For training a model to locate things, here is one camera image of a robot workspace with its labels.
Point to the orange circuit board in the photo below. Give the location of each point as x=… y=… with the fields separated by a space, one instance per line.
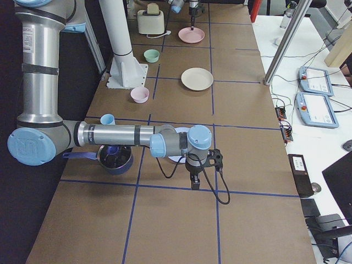
x=281 y=113

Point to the black computer mouse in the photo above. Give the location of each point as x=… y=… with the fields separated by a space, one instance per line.
x=347 y=146

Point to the light blue cup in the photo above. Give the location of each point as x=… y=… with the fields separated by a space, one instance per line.
x=107 y=119

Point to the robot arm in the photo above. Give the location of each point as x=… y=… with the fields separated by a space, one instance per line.
x=177 y=5
x=42 y=133

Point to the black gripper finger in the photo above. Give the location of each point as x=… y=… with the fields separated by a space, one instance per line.
x=195 y=182
x=192 y=20

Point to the black power box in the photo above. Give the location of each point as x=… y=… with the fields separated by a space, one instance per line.
x=300 y=175

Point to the pink plate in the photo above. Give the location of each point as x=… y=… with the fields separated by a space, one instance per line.
x=191 y=35

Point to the water bottle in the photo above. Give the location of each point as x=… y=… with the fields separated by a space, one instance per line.
x=290 y=9

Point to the toast slice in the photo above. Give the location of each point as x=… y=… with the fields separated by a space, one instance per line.
x=153 y=9

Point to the aluminium frame post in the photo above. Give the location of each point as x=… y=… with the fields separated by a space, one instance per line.
x=290 y=31

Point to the near teach pendant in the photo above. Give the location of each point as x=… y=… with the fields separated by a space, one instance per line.
x=315 y=110

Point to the green bowl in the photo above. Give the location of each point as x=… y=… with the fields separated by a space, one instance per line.
x=151 y=55

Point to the black monitor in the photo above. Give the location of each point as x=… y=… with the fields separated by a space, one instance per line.
x=338 y=179

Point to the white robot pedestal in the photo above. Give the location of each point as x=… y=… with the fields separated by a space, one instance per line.
x=125 y=72

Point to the pink bowl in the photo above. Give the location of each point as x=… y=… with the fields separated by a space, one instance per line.
x=140 y=94

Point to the cream plate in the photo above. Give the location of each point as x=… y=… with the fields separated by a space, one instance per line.
x=197 y=79

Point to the dark blue pot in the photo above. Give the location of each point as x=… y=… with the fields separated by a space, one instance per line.
x=115 y=159

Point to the teach pendant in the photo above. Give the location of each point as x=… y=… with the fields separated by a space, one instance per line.
x=315 y=80
x=315 y=110

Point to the far teach pendant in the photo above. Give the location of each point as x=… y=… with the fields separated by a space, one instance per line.
x=315 y=80

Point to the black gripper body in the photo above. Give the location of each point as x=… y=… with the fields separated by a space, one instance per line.
x=193 y=170
x=193 y=6

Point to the cream toaster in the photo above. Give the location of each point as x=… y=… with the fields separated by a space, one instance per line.
x=150 y=24

